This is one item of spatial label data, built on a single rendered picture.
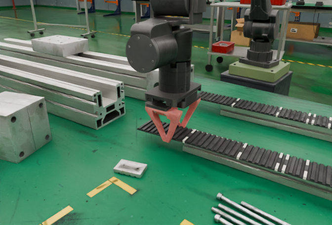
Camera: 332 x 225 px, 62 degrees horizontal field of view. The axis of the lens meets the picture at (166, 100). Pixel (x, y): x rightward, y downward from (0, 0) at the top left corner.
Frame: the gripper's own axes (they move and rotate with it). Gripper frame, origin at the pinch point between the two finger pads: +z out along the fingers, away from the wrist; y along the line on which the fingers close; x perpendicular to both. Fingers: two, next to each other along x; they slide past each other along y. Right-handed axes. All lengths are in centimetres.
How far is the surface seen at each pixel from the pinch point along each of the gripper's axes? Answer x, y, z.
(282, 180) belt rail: 20.6, 0.8, 2.3
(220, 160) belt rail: 10.2, 0.7, 2.3
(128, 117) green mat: -15.5, -5.2, 3.0
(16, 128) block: -20.7, 18.7, -3.2
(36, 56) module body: -66, -17, -3
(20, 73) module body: -44.0, 2.9, -5.4
